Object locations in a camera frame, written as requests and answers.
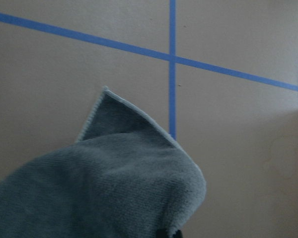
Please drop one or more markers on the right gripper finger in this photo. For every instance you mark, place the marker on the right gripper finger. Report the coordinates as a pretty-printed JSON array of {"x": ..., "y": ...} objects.
[{"x": 169, "y": 231}]

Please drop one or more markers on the grey and pink cloth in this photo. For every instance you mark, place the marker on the grey and pink cloth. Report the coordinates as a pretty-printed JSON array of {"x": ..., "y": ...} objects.
[{"x": 122, "y": 177}]

